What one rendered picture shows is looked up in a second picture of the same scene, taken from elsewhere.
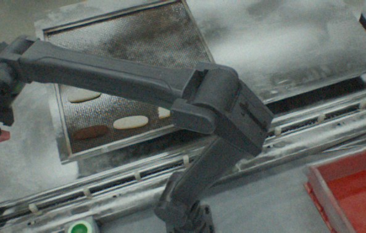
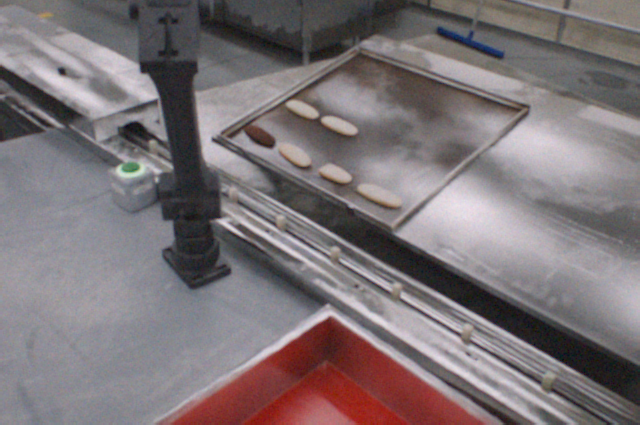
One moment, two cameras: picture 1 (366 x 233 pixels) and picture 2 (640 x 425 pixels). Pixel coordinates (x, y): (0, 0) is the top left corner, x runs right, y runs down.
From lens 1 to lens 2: 0.90 m
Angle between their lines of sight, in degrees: 44
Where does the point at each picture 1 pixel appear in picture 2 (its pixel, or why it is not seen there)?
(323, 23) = not seen: outside the picture
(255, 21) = (571, 188)
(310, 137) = (410, 326)
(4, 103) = not seen: hidden behind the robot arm
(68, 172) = (215, 159)
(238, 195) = (266, 294)
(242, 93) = (182, 9)
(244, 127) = (146, 28)
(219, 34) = (503, 165)
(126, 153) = (268, 187)
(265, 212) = (254, 326)
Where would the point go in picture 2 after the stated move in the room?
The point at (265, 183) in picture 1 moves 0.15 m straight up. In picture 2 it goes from (303, 315) to (305, 244)
